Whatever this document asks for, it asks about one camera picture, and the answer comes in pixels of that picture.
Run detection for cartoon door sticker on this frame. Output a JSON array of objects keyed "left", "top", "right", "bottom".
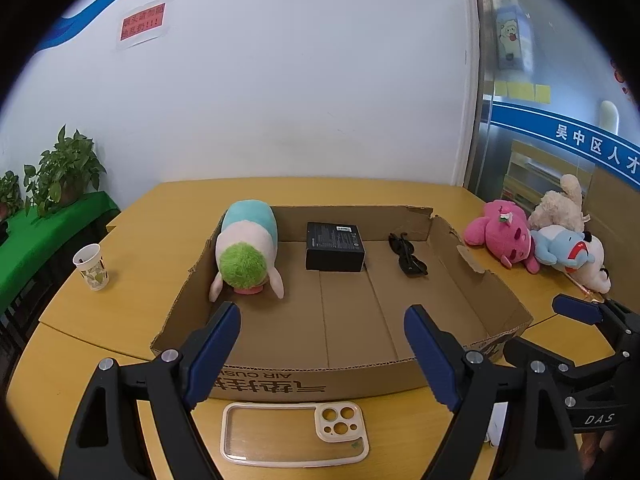
[{"left": 496, "top": 0, "right": 534, "bottom": 74}]

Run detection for small potted green plant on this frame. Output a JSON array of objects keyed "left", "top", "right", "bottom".
[{"left": 0, "top": 170, "right": 24, "bottom": 221}]

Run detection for black product box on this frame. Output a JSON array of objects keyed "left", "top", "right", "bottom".
[{"left": 305, "top": 222, "right": 366, "bottom": 272}]

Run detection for large potted green plant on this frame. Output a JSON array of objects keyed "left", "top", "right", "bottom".
[{"left": 23, "top": 125, "right": 106, "bottom": 218}]

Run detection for beige plush toy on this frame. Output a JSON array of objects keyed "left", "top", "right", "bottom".
[{"left": 528, "top": 174, "right": 590, "bottom": 233}]

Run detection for blue white plush toy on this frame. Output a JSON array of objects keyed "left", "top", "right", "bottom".
[{"left": 532, "top": 224, "right": 611, "bottom": 295}]

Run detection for red wall sign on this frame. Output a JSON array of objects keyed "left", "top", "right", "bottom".
[{"left": 119, "top": 2, "right": 166, "bottom": 41}]

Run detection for pink plush toy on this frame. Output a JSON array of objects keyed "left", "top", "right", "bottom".
[{"left": 463, "top": 200, "right": 540, "bottom": 274}]

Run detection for paper cup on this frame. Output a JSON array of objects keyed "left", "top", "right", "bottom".
[{"left": 73, "top": 243, "right": 110, "bottom": 292}]

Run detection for cream clear phone case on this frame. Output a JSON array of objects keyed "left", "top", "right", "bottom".
[{"left": 220, "top": 401, "right": 370, "bottom": 468}]

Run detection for green cloth side table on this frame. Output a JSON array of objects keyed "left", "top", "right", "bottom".
[{"left": 0, "top": 191, "right": 119, "bottom": 313}]

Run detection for cardboard box tray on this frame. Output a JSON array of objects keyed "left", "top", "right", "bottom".
[{"left": 150, "top": 204, "right": 535, "bottom": 404}]

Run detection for green pink teal plush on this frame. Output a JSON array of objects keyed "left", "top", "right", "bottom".
[{"left": 208, "top": 200, "right": 285, "bottom": 302}]

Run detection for black sunglasses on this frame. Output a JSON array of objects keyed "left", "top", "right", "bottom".
[{"left": 387, "top": 233, "right": 428, "bottom": 278}]

